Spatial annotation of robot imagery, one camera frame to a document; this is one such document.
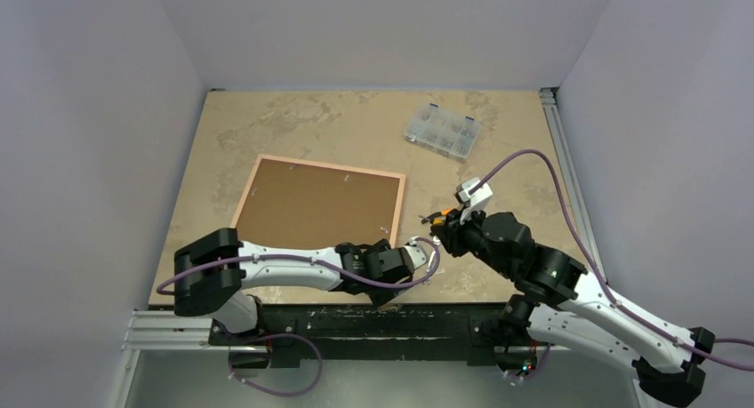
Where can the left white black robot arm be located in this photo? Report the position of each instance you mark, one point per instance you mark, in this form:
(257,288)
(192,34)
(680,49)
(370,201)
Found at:
(211,274)

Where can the aluminium extrusion frame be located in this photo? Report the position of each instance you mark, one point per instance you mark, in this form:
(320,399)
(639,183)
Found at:
(571,178)

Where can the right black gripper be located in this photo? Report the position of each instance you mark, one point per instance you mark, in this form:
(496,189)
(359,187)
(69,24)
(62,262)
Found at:
(446,234)

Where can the clear plastic screw organizer box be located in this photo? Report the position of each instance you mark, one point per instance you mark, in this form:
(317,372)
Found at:
(443,131)

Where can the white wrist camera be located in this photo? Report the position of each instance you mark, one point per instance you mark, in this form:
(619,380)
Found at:
(424,253)
(472,195)

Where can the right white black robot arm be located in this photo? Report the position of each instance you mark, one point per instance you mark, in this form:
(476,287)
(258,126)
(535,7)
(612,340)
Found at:
(559,301)

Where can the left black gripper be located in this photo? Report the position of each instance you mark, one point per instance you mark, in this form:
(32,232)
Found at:
(379,295)

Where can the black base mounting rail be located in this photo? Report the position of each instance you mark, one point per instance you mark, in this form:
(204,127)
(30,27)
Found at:
(477,334)

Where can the pink picture frame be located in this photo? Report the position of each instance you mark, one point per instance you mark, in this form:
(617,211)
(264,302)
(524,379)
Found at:
(302,204)

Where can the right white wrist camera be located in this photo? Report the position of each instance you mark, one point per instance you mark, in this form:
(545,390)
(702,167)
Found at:
(472,195)

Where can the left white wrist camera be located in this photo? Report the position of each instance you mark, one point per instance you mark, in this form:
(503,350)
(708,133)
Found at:
(424,253)

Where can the orange black pliers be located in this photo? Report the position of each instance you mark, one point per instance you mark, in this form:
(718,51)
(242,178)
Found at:
(435,218)

